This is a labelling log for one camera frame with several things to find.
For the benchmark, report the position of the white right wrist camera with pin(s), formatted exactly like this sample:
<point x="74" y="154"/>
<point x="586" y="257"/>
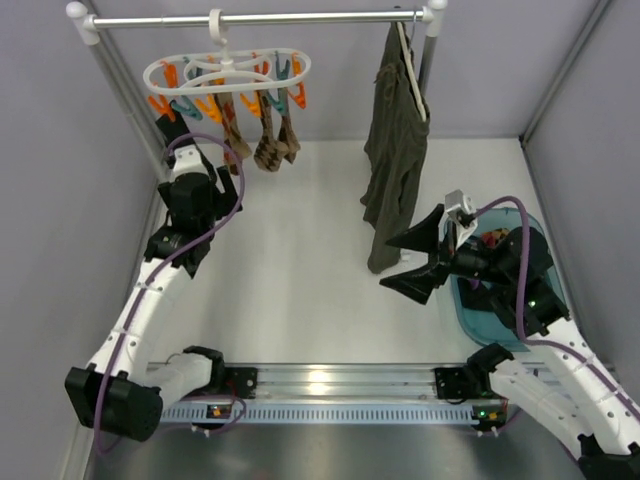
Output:
<point x="461" y="212"/>

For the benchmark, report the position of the black sock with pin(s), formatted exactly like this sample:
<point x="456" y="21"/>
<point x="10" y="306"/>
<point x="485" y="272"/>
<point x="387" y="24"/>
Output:
<point x="171" y="126"/>

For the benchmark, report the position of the aluminium mounting rail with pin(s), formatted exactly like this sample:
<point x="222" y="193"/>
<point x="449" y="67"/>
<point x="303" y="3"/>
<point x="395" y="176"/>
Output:
<point x="346" y="383"/>

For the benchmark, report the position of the brown beige checked sock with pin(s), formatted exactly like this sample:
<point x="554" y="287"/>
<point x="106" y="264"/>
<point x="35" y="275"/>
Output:
<point x="286" y="132"/>
<point x="269" y="151"/>

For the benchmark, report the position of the white garment hanger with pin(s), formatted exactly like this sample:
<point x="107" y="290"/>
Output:
<point x="407" y="54"/>

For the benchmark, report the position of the yellow brown checked sock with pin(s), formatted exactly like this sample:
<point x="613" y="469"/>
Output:
<point x="491" y="239"/>

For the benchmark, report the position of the white metal clothes rack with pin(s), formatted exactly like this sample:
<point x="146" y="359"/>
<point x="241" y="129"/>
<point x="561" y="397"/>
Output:
<point x="92" y="29"/>

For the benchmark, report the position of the orange brown argyle sock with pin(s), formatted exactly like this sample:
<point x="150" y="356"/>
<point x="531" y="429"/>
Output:
<point x="232" y="135"/>

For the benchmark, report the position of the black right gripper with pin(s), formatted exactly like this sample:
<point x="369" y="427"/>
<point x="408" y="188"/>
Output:
<point x="445" y="255"/>

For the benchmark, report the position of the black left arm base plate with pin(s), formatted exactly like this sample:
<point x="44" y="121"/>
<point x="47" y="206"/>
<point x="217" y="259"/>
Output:
<point x="240" y="382"/>

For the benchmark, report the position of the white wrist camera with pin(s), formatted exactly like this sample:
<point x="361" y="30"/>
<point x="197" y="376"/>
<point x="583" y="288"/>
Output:
<point x="461" y="212"/>
<point x="188" y="159"/>

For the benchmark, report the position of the white slotted cable duct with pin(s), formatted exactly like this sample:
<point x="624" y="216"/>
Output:
<point x="348" y="414"/>

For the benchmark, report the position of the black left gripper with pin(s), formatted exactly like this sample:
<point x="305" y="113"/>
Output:
<point x="220" y="195"/>

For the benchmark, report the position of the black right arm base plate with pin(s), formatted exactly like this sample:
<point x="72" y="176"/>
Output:
<point x="452" y="382"/>

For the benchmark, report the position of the white clip sock hanger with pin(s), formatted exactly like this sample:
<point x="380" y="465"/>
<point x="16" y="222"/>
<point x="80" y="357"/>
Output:
<point x="268" y="76"/>

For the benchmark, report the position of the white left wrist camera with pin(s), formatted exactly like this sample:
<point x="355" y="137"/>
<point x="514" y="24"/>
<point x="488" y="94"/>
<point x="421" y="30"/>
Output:
<point x="188" y="159"/>

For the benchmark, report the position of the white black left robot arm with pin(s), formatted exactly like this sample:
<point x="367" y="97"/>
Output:
<point x="116" y="393"/>

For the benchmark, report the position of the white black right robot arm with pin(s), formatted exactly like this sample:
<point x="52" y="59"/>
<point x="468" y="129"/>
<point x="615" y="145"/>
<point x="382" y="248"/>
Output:
<point x="593" y="417"/>

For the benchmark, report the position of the olive green hanging garment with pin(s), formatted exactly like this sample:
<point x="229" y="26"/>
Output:
<point x="396" y="148"/>

